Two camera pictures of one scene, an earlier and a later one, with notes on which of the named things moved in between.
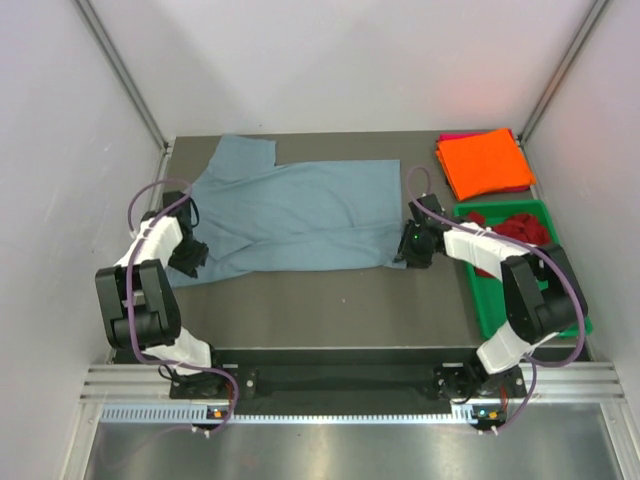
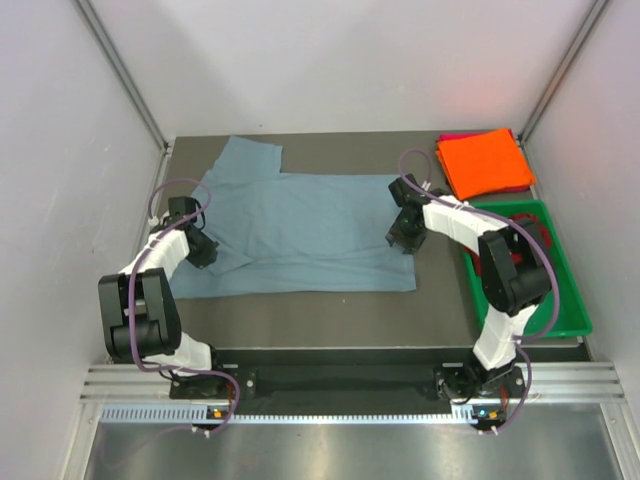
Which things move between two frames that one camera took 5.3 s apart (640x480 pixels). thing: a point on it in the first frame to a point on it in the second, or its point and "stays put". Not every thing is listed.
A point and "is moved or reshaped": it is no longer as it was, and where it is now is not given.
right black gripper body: x=412 y=247 to x=409 y=237
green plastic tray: x=488 y=294 stays put
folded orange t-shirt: x=484 y=163 stays put
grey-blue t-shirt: x=259 y=217 is moved or reshaped
